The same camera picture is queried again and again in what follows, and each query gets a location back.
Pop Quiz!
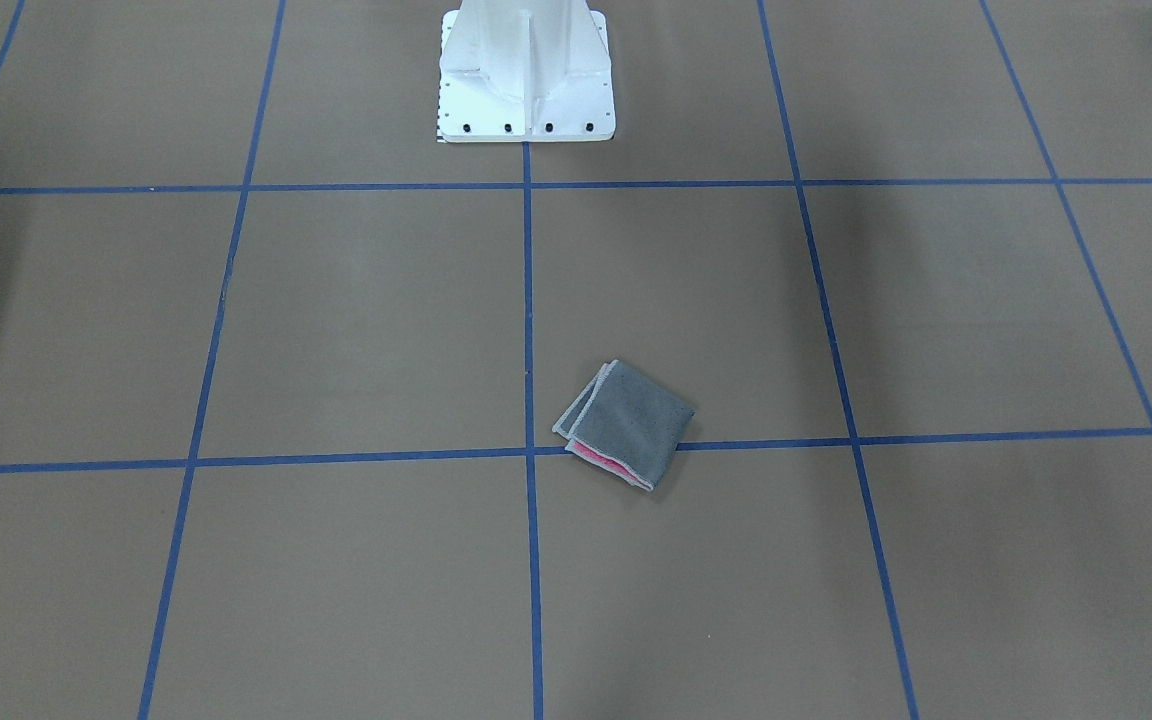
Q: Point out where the pink and grey towel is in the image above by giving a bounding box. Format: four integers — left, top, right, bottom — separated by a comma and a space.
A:
550, 359, 695, 493

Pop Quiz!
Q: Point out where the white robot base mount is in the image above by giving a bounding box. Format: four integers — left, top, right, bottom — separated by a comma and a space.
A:
435, 1, 617, 143

